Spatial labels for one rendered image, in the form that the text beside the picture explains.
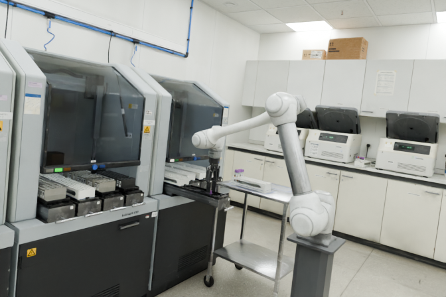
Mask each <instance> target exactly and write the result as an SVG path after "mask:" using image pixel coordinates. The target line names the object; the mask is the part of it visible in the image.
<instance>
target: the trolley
mask: <svg viewBox="0 0 446 297"><path fill-rule="evenodd" d="M220 187H225V188H229V189H231V190H235V191H239V192H243V193H245V198H244V209H243V216H242V227H241V233H240V240H238V241H236V242H233V243H231V244H229V245H227V246H225V247H222V248H220V249H217V250H215V251H214V242H215V235H216V223H217V217H218V208H216V207H214V214H213V220H212V233H211V239H210V251H209V258H208V270H207V273H206V276H204V283H205V285H206V286H207V287H211V286H213V284H214V279H213V277H212V260H213V255H216V256H218V257H220V258H222V259H225V260H227V261H229V262H231V263H234V264H235V267H236V268H237V269H238V270H241V269H243V268H245V269H247V270H250V271H252V272H254V273H256V274H258V275H260V276H263V277H265V278H267V279H270V280H272V281H274V282H275V284H274V290H273V297H278V290H279V281H280V280H281V279H282V278H283V277H285V276H286V275H288V274H289V273H290V272H291V271H293V268H294V262H295V259H293V258H291V257H288V256H286V255H283V246H284V240H285V229H286V223H287V212H288V206H289V201H290V198H291V197H292V196H293V192H292V189H291V188H290V187H287V186H282V185H279V184H274V183H271V191H270V192H267V193H261V192H258V191H255V190H251V189H247V188H243V187H240V186H235V185H231V180H228V181H223V182H217V183H216V192H219V193H220ZM249 194H250V195H253V196H257V197H260V198H264V199H267V200H271V201H275V202H279V203H281V204H284V205H283V216H282V222H281V233H280V239H279V250H278V252H275V251H272V250H270V249H267V248H265V247H262V246H260V245H256V244H255V243H252V242H249V241H246V240H244V231H245V224H246V213H247V206H248V195H249Z"/></svg>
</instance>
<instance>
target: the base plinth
mask: <svg viewBox="0 0 446 297"><path fill-rule="evenodd" d="M230 205H232V206H236V207H239V208H244V204H242V203H239V202H235V201H232V200H230ZM247 210H250V211H254V212H256V213H260V214H263V215H267V216H270V217H274V218H276V219H280V220H282V215H280V214H277V213H273V212H270V211H266V210H264V209H260V208H255V207H253V206H249V205H248V206H247ZM332 235H333V236H335V237H340V238H342V239H346V240H349V241H353V242H355V243H360V244H362V245H366V246H369V247H373V248H375V249H379V250H382V251H386V252H389V253H393V254H395V255H399V256H402V257H406V258H409V259H413V260H415V261H419V262H422V263H425V264H429V265H432V266H435V267H439V268H443V269H445V270H446V263H444V262H441V261H437V260H435V259H430V258H428V257H424V256H421V255H417V254H415V253H411V252H407V251H404V250H401V249H397V248H394V247H390V246H387V245H383V244H380V243H376V242H373V241H369V240H367V239H363V238H359V237H355V236H353V235H349V234H346V233H342V232H339V231H335V230H332Z"/></svg>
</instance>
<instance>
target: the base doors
mask: <svg viewBox="0 0 446 297"><path fill-rule="evenodd" d="M255 158H257V159H260V160H256V159H255ZM246 160H249V161H251V162H247V161H246ZM266 160H268V161H270V162H266ZM272 162H274V163H272ZM261 164H263V165H262V166H261ZM305 165H306V168H307V173H308V176H309V181H310V184H311V189H312V192H313V191H314V190H321V191H325V192H329V193H331V195H332V196H333V198H334V202H335V212H336V215H334V217H335V220H334V224H333V228H334V230H335V231H339V232H342V233H346V234H349V235H353V236H355V237H359V238H363V239H367V240H369V241H373V242H376V243H380V244H383V245H387V246H390V247H394V248H397V249H401V250H404V251H407V252H411V253H415V254H417V255H421V256H424V257H428V258H430V259H432V258H433V254H434V258H433V259H435V260H437V261H441V262H444V263H446V196H445V195H446V190H443V189H439V188H432V187H428V186H421V185H417V184H410V183H407V182H400V181H396V180H389V179H385V178H379V177H374V176H367V175H363V174H357V173H352V172H346V171H341V173H340V170H334V169H330V168H324V167H320V166H313V165H310V164H305ZM260 166H261V170H260ZM277 166H280V167H283V168H278V167H277ZM235 169H244V174H243V176H245V177H249V178H255V179H258V180H263V181H266V182H271V183H274V184H279V185H282V186H287V187H290V188H291V185H290V181H289V176H288V173H287V168H286V164H285V161H284V160H281V159H276V158H270V157H265V156H260V155H255V154H249V153H244V152H238V151H234V150H226V159H225V165H224V177H223V181H228V180H232V176H234V173H235ZM327 172H329V173H332V174H327ZM316 174H317V175H321V176H324V177H320V176H315V175H316ZM334 174H337V175H334ZM342 175H345V176H350V177H353V178H349V177H344V176H342ZM336 178H337V179H338V180H336ZM342 179H343V181H342ZM339 181H340V183H339ZM387 184H388V186H387ZM338 186H339V188H338ZM386 189H387V191H386ZM425 191H428V192H433V193H438V194H439V195H437V194H430V193H427V192H425ZM408 192H409V193H413V194H419V195H421V197H419V196H414V195H410V194H408ZM442 194H443V197H442ZM337 196H338V199H337ZM229 197H230V200H232V201H235V202H239V203H242V204H244V198H245V193H243V192H239V191H235V190H231V189H230V192H229ZM441 198H442V202H441ZM385 199H386V201H385ZM336 202H337V204H336ZM384 204H385V205H384ZM248 205H249V206H253V207H255V208H260V209H264V210H266V211H270V212H273V213H277V214H280V215H283V205H284V204H281V203H279V202H275V201H271V200H267V199H264V198H260V197H257V196H253V195H250V194H249V195H248ZM440 208H441V211H440ZM439 212H440V216H439ZM383 214H384V215H383ZM382 219H383V220H382ZM438 222H439V225H438ZM437 226H438V230H437ZM381 229H382V230H381ZM380 234H381V235H380ZM436 236H437V239H436ZM435 240H436V244H435ZM434 250H435V253H434Z"/></svg>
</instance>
